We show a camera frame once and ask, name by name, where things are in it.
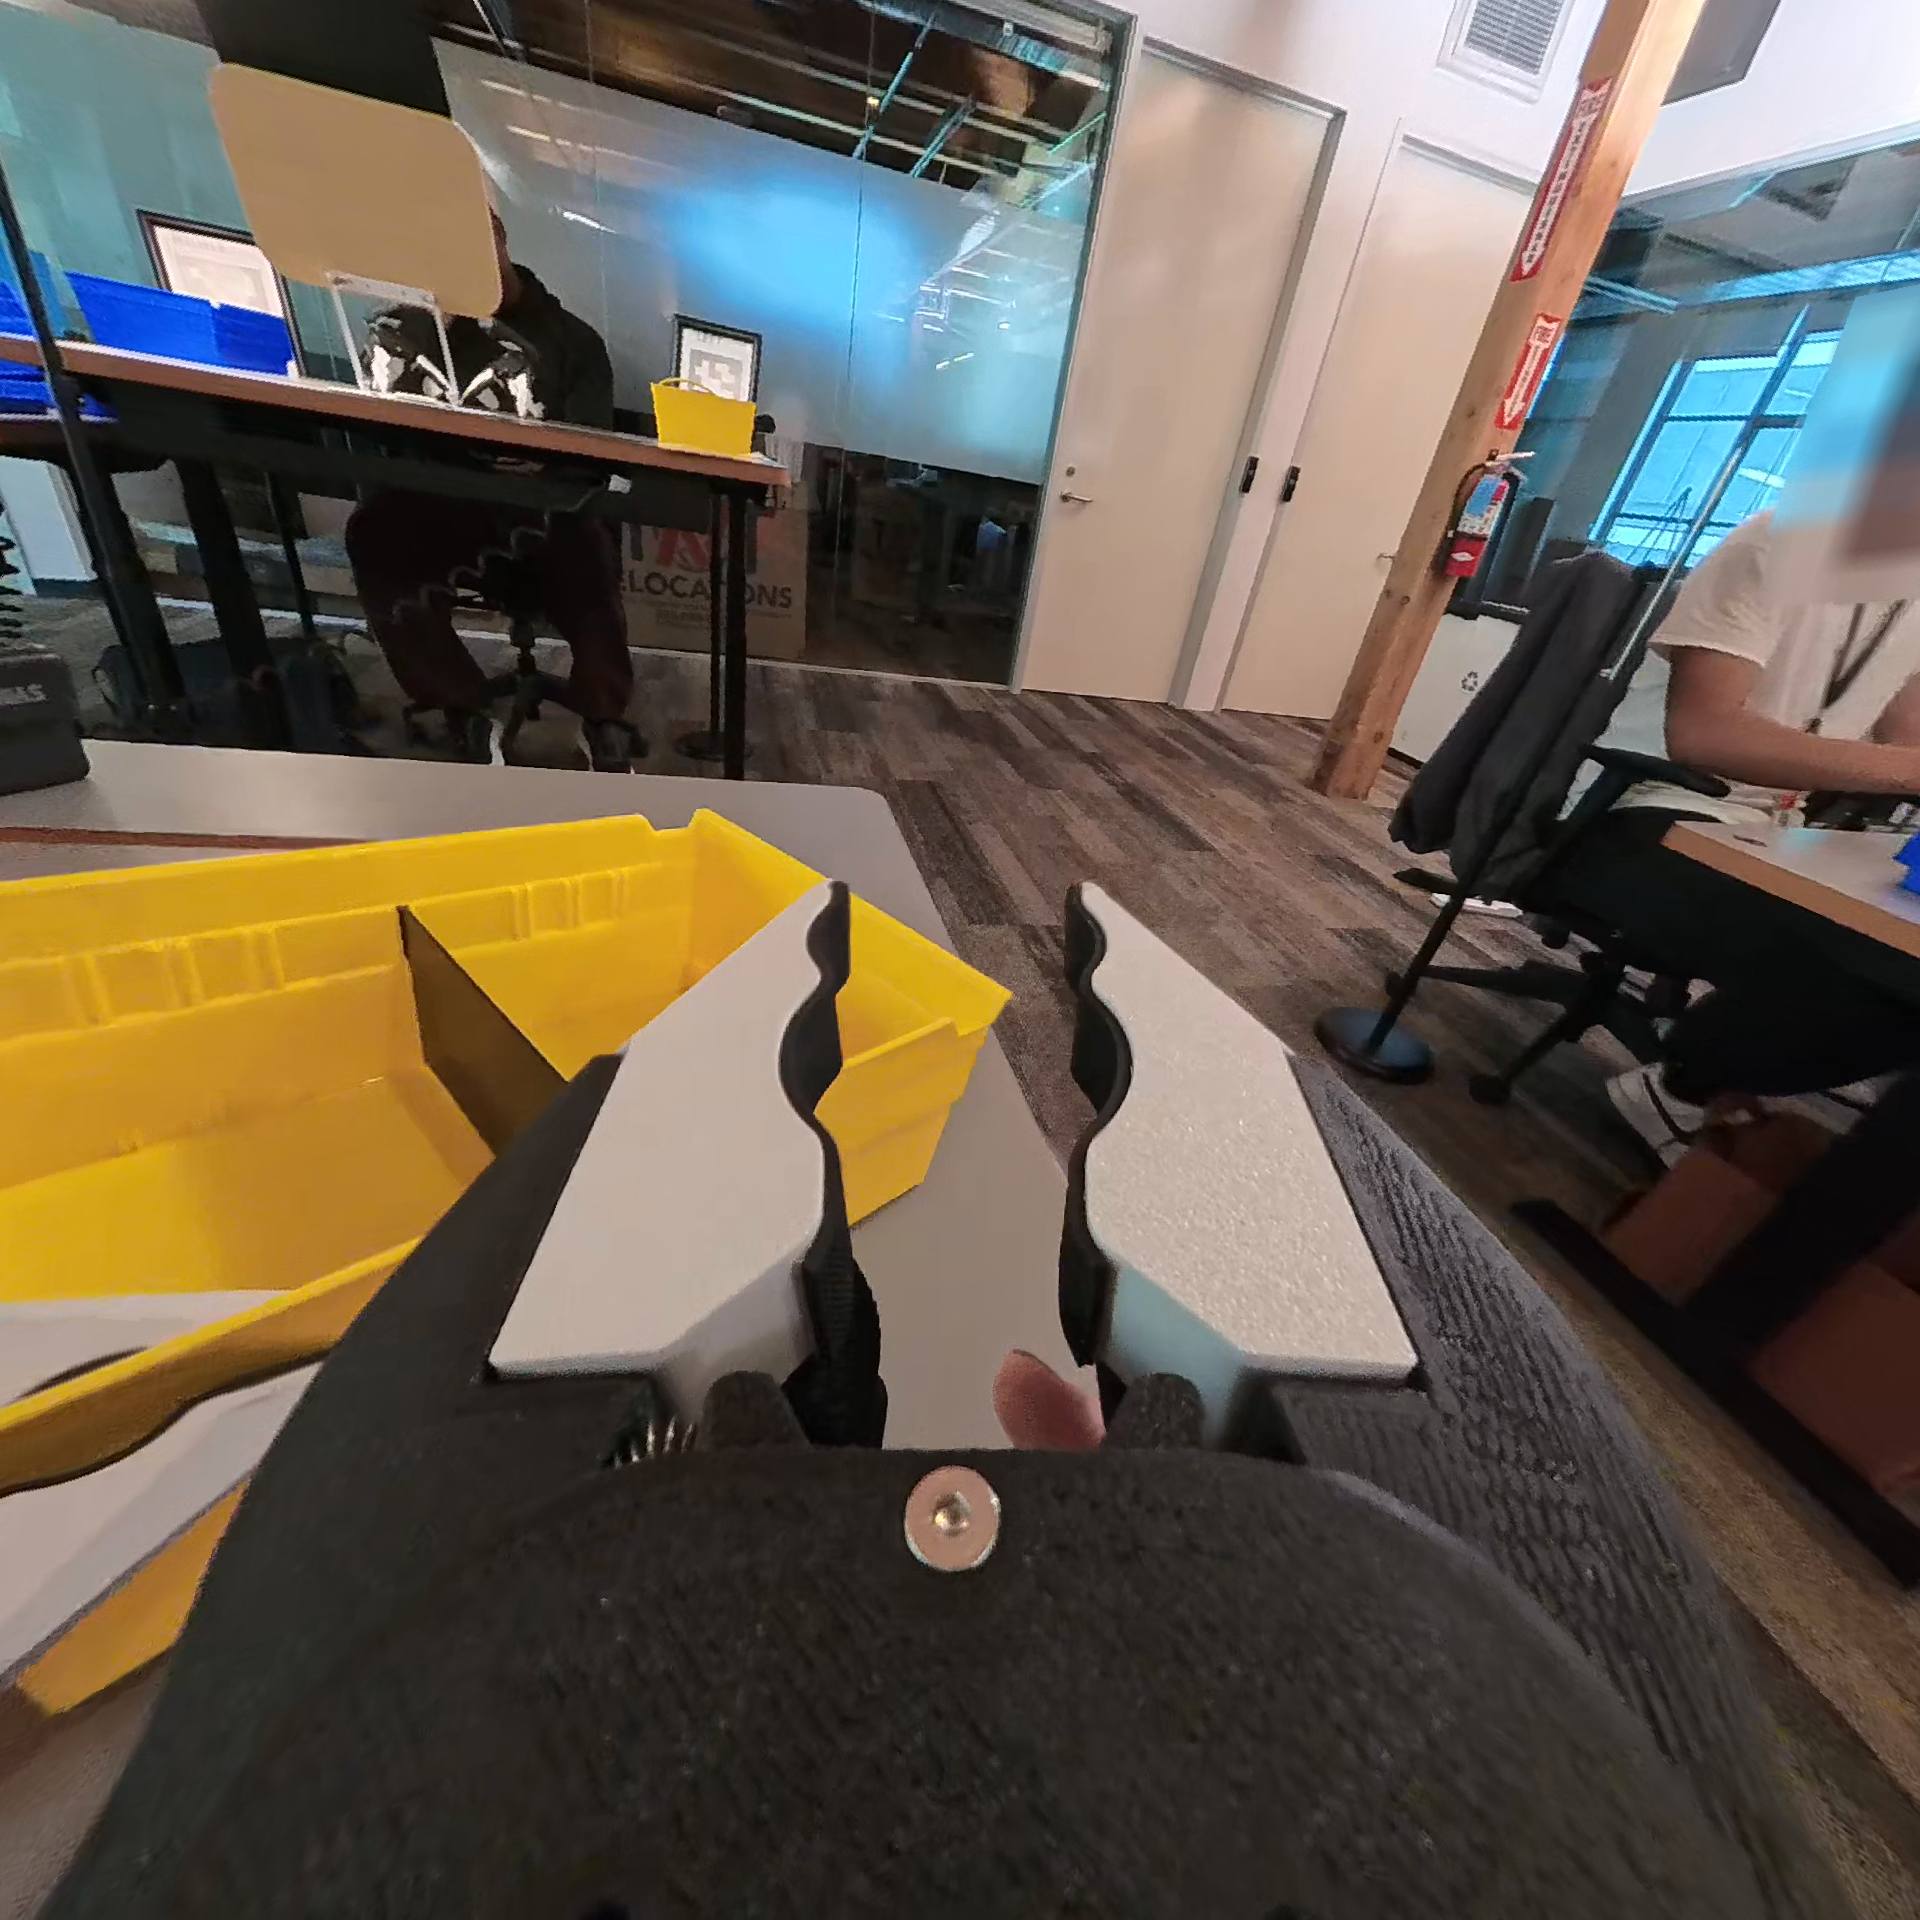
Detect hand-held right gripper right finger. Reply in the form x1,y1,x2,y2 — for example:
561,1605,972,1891
1058,882,1421,1450

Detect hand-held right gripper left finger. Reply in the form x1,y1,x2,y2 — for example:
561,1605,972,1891
487,882,889,1450

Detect yellow plastic bin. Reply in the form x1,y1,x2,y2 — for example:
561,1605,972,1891
0,812,1015,1721

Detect person's right hand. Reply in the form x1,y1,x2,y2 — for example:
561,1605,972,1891
995,1351,1109,1456

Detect round base floor stand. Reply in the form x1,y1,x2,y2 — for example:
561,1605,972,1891
1315,1002,1437,1088

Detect black bin divider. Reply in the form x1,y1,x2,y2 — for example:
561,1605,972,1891
396,904,571,1155

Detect dark jacket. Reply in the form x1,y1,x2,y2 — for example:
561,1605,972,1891
1388,550,1671,906

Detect black office chair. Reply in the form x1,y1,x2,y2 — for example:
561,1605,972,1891
1388,541,1733,1116
396,525,638,768

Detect printed cardboard box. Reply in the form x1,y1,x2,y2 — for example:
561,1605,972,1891
618,488,813,666

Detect brown cardboard boxes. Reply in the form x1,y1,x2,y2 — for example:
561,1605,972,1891
1596,1102,1920,1479

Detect red fire extinguisher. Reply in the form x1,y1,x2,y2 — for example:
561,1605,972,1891
1439,448,1537,584

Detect white door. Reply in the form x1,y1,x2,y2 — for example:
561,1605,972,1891
1017,42,1341,706
1217,132,1568,725

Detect small yellow basket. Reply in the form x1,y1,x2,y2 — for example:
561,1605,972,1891
648,380,758,452

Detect dark grey tool case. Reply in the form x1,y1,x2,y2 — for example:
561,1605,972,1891
0,649,92,798

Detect framed tag sign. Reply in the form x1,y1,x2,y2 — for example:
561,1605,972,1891
137,211,296,325
671,317,764,407

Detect long wooden desk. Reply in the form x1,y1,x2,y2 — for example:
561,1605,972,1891
0,335,791,782

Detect clear acrylic stand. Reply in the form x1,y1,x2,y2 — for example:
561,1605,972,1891
326,274,461,405

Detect row of blue bins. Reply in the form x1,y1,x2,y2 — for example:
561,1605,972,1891
0,268,296,419

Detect light wooden panel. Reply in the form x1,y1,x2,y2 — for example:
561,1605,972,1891
206,66,506,321

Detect wooden post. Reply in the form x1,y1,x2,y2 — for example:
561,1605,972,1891
1309,0,1710,802

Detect red wall sign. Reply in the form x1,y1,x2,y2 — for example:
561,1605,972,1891
1508,75,1618,285
1492,313,1565,433

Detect wall air vent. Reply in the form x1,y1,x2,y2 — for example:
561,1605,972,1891
1437,0,1572,103

